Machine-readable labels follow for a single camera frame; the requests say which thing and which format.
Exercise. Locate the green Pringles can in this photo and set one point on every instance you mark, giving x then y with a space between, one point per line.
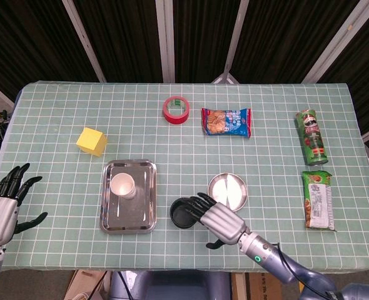
312 137

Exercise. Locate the white frame post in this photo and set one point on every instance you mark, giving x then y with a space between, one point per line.
337 43
233 47
84 40
165 40

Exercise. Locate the yellow cube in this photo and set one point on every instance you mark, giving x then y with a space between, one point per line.
90 140

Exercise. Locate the blue biscuit packet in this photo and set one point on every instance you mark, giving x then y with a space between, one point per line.
225 122

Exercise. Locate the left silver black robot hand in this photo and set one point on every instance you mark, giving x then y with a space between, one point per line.
0 215

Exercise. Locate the green checked tablecloth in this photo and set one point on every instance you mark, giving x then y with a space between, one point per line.
265 156

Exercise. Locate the rectangular steel tray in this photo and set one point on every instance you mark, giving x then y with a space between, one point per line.
134 212

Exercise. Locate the plain cardboard box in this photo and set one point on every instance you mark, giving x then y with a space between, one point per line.
87 284

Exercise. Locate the white paper cup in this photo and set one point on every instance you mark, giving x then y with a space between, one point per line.
122 186

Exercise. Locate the green snack bag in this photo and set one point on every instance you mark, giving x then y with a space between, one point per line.
319 200

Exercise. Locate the red tape roll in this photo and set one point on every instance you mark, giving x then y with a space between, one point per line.
175 118

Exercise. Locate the cardboard box with print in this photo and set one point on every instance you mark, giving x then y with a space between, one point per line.
261 289

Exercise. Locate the round steel plate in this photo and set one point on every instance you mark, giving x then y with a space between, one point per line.
226 187

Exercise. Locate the black round bowl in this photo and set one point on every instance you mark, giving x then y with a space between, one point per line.
181 218

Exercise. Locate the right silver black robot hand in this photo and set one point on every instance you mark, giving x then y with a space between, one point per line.
225 223

